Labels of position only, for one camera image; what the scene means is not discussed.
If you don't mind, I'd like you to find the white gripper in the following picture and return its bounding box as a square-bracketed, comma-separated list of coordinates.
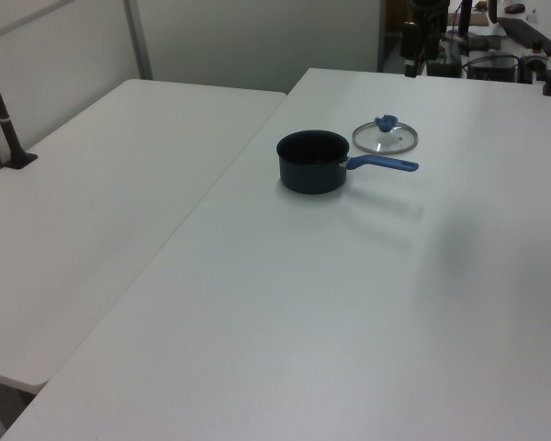
[401, 0, 452, 78]

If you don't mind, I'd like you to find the glass lid with blue knob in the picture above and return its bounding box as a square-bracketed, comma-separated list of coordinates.
[352, 112, 420, 155]

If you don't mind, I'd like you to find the dark blue saucepan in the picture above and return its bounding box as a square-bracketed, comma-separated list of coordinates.
[275, 130, 421, 196]

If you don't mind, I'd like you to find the black computer box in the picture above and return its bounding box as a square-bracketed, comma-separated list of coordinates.
[467, 54, 520, 83]

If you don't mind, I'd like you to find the black keyboard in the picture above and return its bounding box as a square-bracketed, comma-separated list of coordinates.
[499, 17, 551, 51]

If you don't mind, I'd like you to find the white side table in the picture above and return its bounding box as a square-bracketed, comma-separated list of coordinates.
[0, 78, 288, 394]

